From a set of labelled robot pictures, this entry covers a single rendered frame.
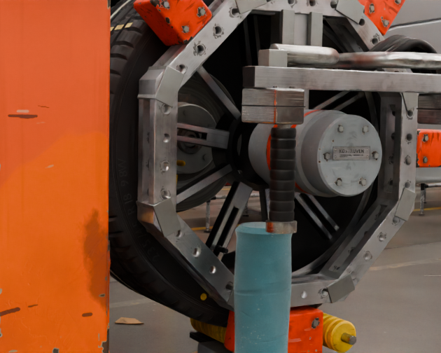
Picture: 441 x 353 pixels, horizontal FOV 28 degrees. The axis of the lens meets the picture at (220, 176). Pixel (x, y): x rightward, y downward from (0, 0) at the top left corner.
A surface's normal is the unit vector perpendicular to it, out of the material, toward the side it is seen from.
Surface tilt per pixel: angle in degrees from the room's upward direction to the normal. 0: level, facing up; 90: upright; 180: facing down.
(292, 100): 90
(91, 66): 90
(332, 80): 90
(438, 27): 90
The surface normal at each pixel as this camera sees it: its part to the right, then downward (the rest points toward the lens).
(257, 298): -0.25, 0.11
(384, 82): 0.51, 0.08
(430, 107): -0.86, 0.03
